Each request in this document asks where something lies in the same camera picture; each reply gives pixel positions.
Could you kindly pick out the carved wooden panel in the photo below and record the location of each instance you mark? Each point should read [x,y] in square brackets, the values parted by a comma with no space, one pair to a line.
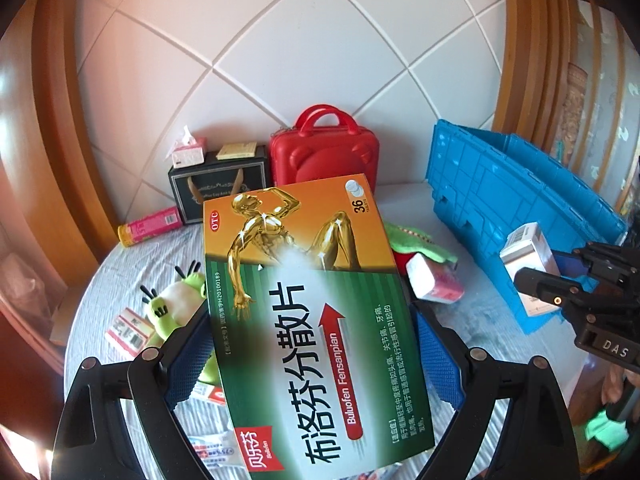
[570,110]

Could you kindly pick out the small red white box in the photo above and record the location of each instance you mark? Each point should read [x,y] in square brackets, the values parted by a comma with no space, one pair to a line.
[127,332]

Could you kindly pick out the white red ointment box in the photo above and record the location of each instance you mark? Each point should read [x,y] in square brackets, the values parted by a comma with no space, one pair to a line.
[210,394]

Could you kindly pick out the light blue bed sheet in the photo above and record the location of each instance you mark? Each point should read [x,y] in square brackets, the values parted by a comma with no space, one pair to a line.
[500,385]

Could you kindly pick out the green orange medicine box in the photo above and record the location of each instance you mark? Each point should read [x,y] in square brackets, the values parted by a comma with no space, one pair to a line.
[310,310]

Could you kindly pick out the green frog plush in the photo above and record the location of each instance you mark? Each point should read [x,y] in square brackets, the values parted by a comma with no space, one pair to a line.
[175,305]

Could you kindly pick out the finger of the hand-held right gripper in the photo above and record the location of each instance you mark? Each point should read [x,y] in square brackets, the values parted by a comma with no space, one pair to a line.
[600,262]
[545,292]

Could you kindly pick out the green crocodile plush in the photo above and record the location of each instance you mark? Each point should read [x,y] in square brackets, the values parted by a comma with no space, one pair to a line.
[415,245]

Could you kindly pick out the small yellow box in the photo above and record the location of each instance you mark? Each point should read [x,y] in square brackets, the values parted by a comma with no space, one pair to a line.
[237,151]

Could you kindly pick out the black gift box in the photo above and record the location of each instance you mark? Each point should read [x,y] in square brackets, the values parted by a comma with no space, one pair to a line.
[215,190]

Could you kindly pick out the pink white tissue box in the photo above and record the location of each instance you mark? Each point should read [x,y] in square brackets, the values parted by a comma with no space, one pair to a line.
[189,155]

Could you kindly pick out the red bear carry case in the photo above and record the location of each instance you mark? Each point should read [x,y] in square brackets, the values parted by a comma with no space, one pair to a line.
[320,160]

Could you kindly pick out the pink yellow canister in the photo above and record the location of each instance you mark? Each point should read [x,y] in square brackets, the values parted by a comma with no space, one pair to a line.
[150,225]

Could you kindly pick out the green cloth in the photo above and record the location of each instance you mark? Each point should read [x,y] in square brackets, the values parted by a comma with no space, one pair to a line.
[605,427]

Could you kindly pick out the white medicine box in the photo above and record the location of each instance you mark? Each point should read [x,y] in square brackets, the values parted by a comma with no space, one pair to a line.
[530,255]

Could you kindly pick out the blue plastic crate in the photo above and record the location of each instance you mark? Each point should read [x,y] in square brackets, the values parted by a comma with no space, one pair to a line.
[500,185]

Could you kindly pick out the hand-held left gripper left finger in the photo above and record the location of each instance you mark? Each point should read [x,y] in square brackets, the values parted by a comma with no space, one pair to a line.
[192,355]

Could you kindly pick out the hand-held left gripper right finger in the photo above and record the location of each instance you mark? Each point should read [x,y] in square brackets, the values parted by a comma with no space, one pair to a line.
[442,365]

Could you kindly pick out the frosted glass door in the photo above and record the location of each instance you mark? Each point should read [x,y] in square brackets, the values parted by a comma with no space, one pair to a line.
[605,110]

